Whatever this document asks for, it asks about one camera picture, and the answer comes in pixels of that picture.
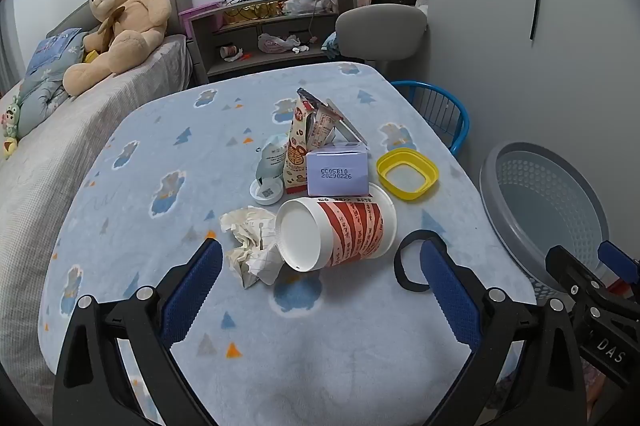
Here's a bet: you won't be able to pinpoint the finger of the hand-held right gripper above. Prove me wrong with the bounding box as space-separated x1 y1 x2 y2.
597 240 640 289
545 245 640 337

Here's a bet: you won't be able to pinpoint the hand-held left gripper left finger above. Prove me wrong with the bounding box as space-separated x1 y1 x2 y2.
52 237 224 426

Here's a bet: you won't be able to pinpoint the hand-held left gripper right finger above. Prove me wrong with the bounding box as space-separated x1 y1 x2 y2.
419 238 586 426

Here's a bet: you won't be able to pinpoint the grey perforated plastic basket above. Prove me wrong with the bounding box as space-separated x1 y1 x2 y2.
479 141 626 307

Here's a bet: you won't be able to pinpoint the red and white paper cup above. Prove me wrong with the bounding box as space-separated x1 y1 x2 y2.
276 182 398 273

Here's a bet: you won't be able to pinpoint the yellow plastic lid ring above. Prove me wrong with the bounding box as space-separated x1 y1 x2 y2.
376 147 441 203

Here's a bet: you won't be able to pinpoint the purple cardboard box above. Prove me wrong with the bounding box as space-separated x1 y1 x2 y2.
306 145 371 197

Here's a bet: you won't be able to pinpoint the red and white snack packet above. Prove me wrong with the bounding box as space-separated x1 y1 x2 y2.
284 88 341 195

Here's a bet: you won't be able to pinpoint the person's right forearm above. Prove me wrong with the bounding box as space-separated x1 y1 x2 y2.
582 363 621 413

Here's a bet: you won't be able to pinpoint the black hair band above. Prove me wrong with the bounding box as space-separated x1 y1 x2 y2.
394 230 448 293

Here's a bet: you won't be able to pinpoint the crumpled white paper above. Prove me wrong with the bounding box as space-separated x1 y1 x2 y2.
220 206 286 291

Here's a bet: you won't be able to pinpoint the small white round cap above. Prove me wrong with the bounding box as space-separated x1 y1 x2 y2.
249 178 285 207

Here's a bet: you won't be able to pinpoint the pale blue soft packet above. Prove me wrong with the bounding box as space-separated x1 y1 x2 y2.
255 133 290 187

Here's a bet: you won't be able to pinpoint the bed with grey cover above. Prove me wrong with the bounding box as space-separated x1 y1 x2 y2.
0 33 193 407

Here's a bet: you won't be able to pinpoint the blue metal child chair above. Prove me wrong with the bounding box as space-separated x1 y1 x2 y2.
390 80 471 157

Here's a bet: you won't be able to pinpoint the grey shelf unit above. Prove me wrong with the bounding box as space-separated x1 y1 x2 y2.
186 0 358 82

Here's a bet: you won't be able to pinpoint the small green plush toy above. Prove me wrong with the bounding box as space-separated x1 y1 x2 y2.
2 94 24 139

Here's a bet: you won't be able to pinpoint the pink and white plastic bag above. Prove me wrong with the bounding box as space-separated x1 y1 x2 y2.
257 33 301 55

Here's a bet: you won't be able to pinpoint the grey swivel chair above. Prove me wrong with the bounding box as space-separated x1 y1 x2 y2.
335 4 429 72

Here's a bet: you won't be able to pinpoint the blue printed pillow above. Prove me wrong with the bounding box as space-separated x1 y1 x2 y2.
25 28 86 76

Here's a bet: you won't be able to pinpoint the pink plastic box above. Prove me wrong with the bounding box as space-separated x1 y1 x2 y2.
179 2 226 41

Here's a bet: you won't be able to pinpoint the white wardrobe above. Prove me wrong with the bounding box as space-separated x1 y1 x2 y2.
346 0 638 167

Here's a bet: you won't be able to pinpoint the large beige teddy bear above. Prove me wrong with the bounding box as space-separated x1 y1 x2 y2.
62 0 172 98

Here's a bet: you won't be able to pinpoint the gold wrapped items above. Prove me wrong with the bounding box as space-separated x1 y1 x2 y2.
222 0 286 25

